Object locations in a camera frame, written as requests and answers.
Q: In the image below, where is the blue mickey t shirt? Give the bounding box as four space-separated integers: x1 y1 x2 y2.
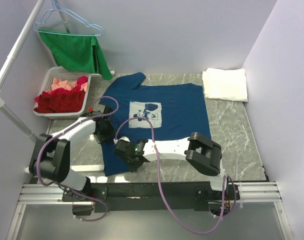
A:
99 71 213 178

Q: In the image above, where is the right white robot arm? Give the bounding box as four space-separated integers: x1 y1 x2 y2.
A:
113 132 229 200

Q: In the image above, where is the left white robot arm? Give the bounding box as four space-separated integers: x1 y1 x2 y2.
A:
28 105 116 201

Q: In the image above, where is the white rack foot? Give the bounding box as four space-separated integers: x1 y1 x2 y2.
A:
24 164 105 174

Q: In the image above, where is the white plastic laundry basket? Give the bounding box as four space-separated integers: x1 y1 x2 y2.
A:
33 66 91 119

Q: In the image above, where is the dark red garment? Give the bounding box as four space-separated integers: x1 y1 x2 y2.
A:
34 88 86 114

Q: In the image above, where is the magenta garment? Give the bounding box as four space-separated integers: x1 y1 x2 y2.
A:
76 76 89 89

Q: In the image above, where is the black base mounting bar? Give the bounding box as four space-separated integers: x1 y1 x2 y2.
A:
62 181 240 216

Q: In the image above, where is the pink garment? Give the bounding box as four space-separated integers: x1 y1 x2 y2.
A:
51 78 88 92

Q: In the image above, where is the green hanging cloth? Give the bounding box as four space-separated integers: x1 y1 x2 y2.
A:
39 29 113 80

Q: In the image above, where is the white clothes rack pole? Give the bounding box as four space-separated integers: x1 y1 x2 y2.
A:
0 0 56 135

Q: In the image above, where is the folded white t shirt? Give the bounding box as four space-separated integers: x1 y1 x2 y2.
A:
202 68 248 103

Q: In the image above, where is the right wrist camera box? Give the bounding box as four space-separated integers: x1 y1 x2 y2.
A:
113 136 130 145

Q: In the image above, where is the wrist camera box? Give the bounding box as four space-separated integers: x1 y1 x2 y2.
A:
113 136 130 145
88 104 106 115

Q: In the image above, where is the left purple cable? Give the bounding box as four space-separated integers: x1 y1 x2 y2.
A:
36 96 120 223

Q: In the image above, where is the purple cable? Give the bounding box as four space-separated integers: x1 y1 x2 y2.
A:
114 117 238 235
36 96 120 223

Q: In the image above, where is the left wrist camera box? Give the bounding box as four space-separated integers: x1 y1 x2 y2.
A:
88 104 106 115

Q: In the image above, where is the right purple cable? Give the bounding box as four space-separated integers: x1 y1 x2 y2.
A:
114 117 238 235

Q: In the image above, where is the aluminium rail frame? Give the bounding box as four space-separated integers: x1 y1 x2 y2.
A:
6 182 294 240

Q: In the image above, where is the light blue wire hanger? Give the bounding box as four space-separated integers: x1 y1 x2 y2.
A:
32 0 105 37

